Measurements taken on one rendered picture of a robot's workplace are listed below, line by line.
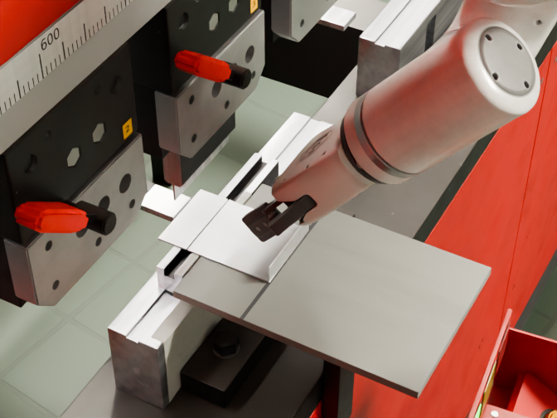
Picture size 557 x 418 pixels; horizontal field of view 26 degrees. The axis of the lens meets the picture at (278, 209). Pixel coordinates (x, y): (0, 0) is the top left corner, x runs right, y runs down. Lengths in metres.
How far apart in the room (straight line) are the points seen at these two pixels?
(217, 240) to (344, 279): 0.14
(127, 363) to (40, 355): 1.26
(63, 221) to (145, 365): 0.40
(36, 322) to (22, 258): 1.65
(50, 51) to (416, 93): 0.30
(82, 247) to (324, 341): 0.29
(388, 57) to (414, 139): 0.58
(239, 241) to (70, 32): 0.44
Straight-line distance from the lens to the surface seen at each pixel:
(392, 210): 1.46
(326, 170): 1.05
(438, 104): 0.96
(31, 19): 0.81
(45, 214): 0.82
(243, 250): 1.22
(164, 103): 1.01
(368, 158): 1.02
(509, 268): 2.11
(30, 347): 2.50
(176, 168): 1.13
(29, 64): 0.82
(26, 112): 0.84
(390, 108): 0.99
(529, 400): 1.45
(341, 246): 1.23
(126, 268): 2.62
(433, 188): 1.49
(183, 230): 1.24
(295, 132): 1.41
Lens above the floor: 1.86
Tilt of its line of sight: 43 degrees down
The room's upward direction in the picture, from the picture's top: straight up
